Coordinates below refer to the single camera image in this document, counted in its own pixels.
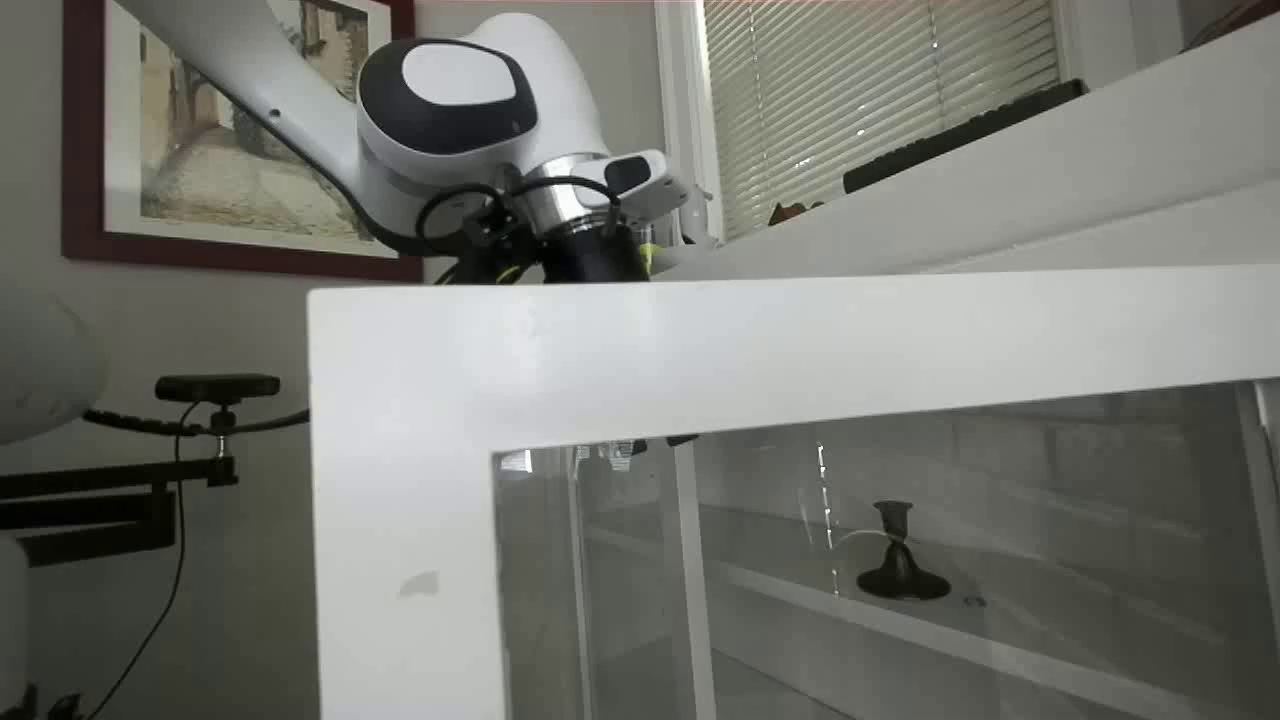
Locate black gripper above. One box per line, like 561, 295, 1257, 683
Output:
534, 220, 655, 288

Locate white glass cabinet door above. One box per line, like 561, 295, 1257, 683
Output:
302, 259, 1280, 720

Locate white built-in cabinet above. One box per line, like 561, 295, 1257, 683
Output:
492, 11, 1280, 720

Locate white window blinds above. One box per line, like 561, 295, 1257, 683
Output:
700, 0, 1064, 246

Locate black candle holder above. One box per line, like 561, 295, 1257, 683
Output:
853, 497, 956, 606

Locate black external camera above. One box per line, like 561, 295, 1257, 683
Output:
153, 372, 284, 408

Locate thin black camera cable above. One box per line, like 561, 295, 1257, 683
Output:
83, 406, 196, 720

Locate red framed wall picture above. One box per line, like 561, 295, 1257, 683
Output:
58, 0, 428, 288

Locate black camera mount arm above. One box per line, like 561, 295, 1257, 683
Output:
0, 397, 242, 571

